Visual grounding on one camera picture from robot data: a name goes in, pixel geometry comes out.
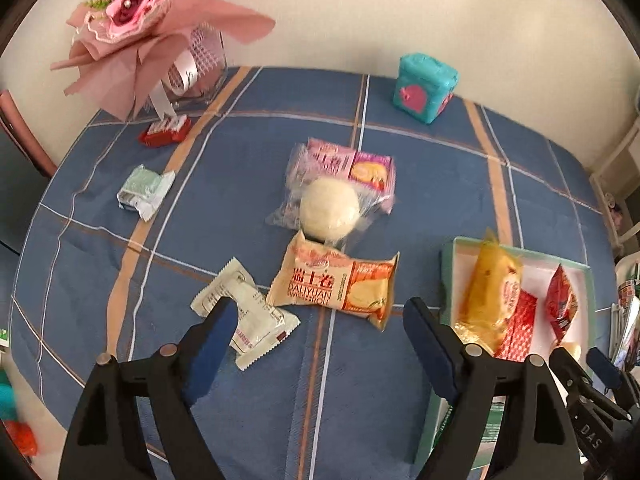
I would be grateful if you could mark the red white biscuit packet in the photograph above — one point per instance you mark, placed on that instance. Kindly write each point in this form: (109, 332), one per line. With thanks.
(165, 132)

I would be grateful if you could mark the white wooden cabinet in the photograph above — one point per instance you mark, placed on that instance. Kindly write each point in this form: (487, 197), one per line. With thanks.
(617, 160)

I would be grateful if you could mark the red plastic object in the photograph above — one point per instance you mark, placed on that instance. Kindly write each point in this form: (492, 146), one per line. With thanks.
(22, 437)

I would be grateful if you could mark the red checked snack packet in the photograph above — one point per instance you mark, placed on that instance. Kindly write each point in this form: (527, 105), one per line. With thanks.
(520, 325)

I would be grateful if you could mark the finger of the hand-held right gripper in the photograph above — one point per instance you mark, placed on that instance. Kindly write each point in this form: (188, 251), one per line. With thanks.
(605, 370)
(570, 367)

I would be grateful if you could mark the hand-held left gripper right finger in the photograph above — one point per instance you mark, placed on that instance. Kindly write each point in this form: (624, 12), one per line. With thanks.
(430, 355)

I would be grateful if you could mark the mint green silver packet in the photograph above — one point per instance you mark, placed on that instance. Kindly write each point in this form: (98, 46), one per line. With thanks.
(142, 190)

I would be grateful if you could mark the printed plastic bag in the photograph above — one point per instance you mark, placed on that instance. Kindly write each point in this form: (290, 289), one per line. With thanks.
(627, 320)

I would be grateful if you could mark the pink swiss roll packet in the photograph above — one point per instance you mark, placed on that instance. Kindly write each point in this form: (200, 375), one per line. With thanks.
(360, 167)

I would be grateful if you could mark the shallow green cardboard box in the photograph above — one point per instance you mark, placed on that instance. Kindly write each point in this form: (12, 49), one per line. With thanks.
(537, 280)

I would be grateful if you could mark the teal plastic object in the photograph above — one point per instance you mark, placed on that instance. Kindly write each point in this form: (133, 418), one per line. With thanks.
(7, 400)

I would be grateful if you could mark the green cake packet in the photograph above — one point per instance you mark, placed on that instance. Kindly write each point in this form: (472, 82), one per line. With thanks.
(492, 417)

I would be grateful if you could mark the clear glass vase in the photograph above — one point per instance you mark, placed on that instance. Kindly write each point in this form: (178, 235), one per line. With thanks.
(207, 60)

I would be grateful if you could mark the small cream pastry packet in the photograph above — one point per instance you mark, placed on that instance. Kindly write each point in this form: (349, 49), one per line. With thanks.
(572, 349)

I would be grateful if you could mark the pink chair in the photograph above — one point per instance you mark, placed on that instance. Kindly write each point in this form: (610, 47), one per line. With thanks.
(25, 130)

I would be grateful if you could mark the pink flower bouquet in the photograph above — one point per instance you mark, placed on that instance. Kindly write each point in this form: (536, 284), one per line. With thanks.
(130, 5)

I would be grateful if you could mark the white snack packet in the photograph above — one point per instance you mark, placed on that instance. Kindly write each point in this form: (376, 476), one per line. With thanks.
(260, 317)

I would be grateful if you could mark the orange swiss roll packet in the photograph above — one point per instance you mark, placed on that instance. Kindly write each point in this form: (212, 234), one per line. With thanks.
(325, 285)

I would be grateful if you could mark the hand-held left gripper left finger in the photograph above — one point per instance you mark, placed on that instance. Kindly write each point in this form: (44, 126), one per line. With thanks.
(210, 355)

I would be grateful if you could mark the red crinkled snack packet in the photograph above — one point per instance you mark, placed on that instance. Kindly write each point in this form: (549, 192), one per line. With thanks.
(561, 302)

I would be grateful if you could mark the white wooden chair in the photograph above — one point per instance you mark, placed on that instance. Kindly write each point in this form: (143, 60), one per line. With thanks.
(627, 267)

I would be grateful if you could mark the yellow snack packet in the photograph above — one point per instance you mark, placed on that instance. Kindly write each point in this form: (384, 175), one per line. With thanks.
(487, 290)

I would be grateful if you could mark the round white bun packet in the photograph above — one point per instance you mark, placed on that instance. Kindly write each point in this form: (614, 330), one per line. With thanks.
(327, 207)

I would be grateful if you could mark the teal box with pink prints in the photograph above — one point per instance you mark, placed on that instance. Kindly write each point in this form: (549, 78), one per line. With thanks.
(422, 87)

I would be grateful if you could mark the blue plaid tablecloth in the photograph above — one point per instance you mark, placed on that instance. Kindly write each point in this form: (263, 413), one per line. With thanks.
(100, 270)

